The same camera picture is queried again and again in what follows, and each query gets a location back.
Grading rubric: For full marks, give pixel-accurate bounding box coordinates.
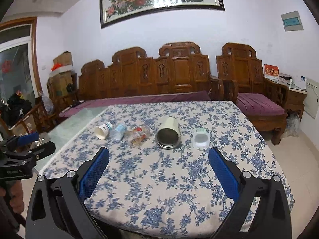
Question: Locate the cream steel tumbler cup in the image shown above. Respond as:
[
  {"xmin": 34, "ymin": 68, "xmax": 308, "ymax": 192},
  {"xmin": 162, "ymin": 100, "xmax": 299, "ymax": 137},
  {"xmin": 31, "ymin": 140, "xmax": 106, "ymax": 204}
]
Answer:
[{"xmin": 155, "ymin": 117, "xmax": 181, "ymax": 149}]

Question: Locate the white paper cup striped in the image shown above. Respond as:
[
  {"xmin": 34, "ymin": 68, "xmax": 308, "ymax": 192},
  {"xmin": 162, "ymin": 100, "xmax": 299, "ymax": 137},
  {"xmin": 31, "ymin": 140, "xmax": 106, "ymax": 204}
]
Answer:
[{"xmin": 94, "ymin": 122, "xmax": 113, "ymax": 140}]

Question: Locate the light blue plastic cup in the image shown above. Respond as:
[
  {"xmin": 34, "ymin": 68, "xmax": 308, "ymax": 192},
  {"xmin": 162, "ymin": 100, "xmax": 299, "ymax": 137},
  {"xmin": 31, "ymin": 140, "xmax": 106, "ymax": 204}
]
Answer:
[{"xmin": 110, "ymin": 123, "xmax": 127, "ymax": 141}]

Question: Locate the green white square cup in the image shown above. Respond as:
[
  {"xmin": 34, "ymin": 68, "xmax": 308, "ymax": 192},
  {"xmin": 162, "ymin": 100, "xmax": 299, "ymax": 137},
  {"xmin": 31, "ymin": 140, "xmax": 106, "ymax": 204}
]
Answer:
[{"xmin": 192, "ymin": 128, "xmax": 210, "ymax": 148}]

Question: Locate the person's left hand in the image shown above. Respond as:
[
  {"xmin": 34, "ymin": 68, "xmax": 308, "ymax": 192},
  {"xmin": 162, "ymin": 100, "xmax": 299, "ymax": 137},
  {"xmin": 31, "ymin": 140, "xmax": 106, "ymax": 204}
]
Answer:
[{"xmin": 9, "ymin": 180, "xmax": 24, "ymax": 214}]

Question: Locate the wooden chair at left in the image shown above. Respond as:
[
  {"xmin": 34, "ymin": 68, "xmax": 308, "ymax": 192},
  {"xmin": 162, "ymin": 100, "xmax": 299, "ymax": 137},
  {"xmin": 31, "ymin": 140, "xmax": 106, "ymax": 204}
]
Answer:
[{"xmin": 1, "ymin": 97, "xmax": 61, "ymax": 136}]

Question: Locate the clear glass red pattern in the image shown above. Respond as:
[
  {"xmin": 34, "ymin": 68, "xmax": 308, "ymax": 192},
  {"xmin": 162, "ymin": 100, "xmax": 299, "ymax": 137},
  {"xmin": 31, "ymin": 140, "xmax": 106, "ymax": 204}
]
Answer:
[{"xmin": 125, "ymin": 124, "xmax": 151, "ymax": 147}]

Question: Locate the large cardboard box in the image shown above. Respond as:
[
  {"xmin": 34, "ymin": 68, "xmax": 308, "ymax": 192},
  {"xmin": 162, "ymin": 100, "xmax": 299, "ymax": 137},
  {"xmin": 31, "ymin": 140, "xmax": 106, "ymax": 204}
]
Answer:
[{"xmin": 46, "ymin": 71, "xmax": 77, "ymax": 106}]

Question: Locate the purple sofa cushion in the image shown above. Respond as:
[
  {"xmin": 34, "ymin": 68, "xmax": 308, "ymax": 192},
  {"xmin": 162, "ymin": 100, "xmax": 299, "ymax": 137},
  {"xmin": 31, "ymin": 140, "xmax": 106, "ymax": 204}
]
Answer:
[{"xmin": 59, "ymin": 91, "xmax": 211, "ymax": 118}]

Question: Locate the blue floral tablecloth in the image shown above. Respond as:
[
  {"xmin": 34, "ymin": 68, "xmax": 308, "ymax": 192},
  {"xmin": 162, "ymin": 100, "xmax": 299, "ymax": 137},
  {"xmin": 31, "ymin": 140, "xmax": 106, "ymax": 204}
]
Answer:
[{"xmin": 38, "ymin": 101, "xmax": 295, "ymax": 238}]

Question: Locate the clear plastic bag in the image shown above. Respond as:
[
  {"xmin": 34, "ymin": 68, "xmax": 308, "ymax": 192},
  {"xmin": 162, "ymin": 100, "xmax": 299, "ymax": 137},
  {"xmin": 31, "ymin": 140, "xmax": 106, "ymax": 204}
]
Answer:
[{"xmin": 284, "ymin": 113, "xmax": 301, "ymax": 137}]

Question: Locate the purple armchair cushion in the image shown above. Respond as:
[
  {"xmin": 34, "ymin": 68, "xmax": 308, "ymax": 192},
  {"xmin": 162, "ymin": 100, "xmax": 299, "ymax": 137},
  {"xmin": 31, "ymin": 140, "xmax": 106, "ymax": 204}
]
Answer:
[{"xmin": 236, "ymin": 93, "xmax": 285, "ymax": 116}]

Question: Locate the brown cardboard box top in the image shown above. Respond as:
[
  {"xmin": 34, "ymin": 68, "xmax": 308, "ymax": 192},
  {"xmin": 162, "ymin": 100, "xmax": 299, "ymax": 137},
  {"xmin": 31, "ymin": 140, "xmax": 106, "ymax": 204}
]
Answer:
[{"xmin": 53, "ymin": 51, "xmax": 72, "ymax": 66}]

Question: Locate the wooden side table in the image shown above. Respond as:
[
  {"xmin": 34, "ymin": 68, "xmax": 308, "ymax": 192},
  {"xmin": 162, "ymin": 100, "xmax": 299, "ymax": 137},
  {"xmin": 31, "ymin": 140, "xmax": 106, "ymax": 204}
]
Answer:
[{"xmin": 266, "ymin": 76, "xmax": 308, "ymax": 120}]

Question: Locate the carved wooden armchair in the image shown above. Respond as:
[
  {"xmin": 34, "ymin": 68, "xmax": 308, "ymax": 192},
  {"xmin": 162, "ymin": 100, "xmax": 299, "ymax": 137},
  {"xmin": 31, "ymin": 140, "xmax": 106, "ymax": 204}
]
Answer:
[{"xmin": 216, "ymin": 43, "xmax": 287, "ymax": 145}]

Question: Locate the red calendar card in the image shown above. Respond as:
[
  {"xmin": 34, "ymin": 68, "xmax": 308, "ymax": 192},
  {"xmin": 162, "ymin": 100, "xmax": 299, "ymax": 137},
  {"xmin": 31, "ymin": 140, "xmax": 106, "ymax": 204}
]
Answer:
[{"xmin": 264, "ymin": 64, "xmax": 279, "ymax": 80}]

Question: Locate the carved wooden sofa bench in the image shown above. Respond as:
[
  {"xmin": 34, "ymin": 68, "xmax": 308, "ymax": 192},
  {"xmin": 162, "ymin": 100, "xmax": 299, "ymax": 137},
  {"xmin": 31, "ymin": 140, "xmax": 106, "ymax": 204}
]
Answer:
[{"xmin": 78, "ymin": 42, "xmax": 224, "ymax": 100}]

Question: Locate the white wall panel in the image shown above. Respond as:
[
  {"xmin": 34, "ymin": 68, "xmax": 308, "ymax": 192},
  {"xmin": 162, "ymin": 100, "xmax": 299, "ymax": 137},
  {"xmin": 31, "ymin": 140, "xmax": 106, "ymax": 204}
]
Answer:
[{"xmin": 304, "ymin": 78, "xmax": 319, "ymax": 119}]

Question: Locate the wooden door frame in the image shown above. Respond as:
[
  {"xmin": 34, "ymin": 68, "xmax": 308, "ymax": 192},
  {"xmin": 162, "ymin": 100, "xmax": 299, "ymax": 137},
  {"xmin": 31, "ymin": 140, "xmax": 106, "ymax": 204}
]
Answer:
[{"xmin": 1, "ymin": 16, "xmax": 43, "ymax": 97}]

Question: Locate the grey wall electrical box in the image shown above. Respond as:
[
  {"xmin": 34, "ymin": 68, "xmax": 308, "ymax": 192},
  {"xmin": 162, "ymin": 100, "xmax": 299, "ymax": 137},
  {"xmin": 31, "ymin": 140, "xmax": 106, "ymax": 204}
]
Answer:
[{"xmin": 281, "ymin": 11, "xmax": 304, "ymax": 32}]

